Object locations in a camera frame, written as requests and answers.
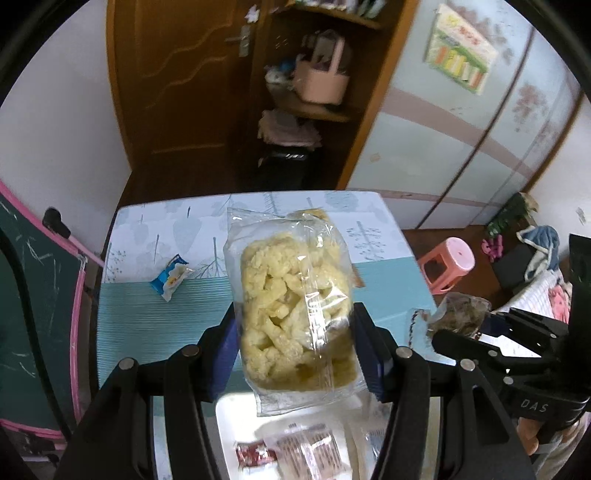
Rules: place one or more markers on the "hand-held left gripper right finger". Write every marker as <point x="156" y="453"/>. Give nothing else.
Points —
<point x="369" y="355"/>

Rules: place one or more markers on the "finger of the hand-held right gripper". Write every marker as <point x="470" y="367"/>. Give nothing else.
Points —
<point x="466" y="348"/>
<point x="531" y="330"/>

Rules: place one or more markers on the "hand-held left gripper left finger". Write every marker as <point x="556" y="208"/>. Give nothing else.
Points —
<point x="224" y="360"/>

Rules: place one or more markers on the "dark nut snack packet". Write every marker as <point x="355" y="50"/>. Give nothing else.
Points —
<point x="461" y="311"/>

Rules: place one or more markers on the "white plastic tray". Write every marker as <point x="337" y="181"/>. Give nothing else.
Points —
<point x="235" y="424"/>

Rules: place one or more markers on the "yellow puffed snack bag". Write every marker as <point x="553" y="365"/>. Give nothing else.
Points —
<point x="286" y="300"/>

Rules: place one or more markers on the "red snack packet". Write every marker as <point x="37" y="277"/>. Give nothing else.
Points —
<point x="254" y="454"/>

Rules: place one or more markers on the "red white biscuit packet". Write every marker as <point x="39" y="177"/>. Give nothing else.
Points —
<point x="309" y="454"/>

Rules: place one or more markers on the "person's right forearm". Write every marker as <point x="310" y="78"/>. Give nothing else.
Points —
<point x="565" y="454"/>

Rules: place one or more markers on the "person's right hand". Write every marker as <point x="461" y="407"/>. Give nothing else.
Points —
<point x="527" y="436"/>

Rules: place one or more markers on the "plaid bedding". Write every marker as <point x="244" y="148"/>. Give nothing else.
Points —
<point x="558" y="295"/>

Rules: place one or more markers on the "teal placemat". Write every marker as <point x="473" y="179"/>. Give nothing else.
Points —
<point x="138" y="332"/>

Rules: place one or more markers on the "pink plastic stool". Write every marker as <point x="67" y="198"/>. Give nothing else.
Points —
<point x="455" y="256"/>

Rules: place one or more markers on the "blue white cloth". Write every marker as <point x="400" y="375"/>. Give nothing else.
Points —
<point x="545" y="237"/>

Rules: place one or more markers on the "blue white snack packet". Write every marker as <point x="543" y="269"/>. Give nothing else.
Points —
<point x="168" y="278"/>

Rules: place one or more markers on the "dark green bag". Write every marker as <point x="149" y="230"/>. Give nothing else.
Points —
<point x="508" y="221"/>

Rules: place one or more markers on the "leaf print tablecloth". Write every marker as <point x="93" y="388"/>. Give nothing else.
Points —
<point x="138" y="230"/>

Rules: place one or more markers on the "pink framed chalkboard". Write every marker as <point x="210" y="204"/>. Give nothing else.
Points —
<point x="37" y="323"/>

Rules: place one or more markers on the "black appliance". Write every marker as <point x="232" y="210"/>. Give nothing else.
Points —
<point x="286" y="170"/>

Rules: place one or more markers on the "floral sliding wardrobe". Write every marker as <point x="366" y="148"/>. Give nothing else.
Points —
<point x="438" y="138"/>

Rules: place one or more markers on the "black easel knob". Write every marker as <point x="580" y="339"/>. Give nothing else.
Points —
<point x="55" y="221"/>

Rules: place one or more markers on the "stack of folded cloths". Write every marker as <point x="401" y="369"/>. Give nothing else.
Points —
<point x="286" y="129"/>

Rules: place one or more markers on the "wooden corner shelf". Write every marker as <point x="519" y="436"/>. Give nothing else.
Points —
<point x="369" y="92"/>

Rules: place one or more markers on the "wooden door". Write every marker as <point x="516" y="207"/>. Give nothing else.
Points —
<point x="175" y="92"/>

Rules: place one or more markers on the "pink basket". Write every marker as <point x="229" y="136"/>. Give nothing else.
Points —
<point x="323" y="85"/>

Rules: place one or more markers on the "blue toy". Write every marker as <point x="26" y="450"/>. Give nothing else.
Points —
<point x="279" y="74"/>

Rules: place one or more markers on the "white door latch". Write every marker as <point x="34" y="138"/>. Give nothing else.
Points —
<point x="251" y="13"/>

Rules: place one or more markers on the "cluster of small bottles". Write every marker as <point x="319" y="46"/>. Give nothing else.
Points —
<point x="355" y="7"/>

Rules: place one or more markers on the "wall poster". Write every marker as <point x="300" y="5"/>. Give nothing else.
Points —
<point x="461" y="50"/>

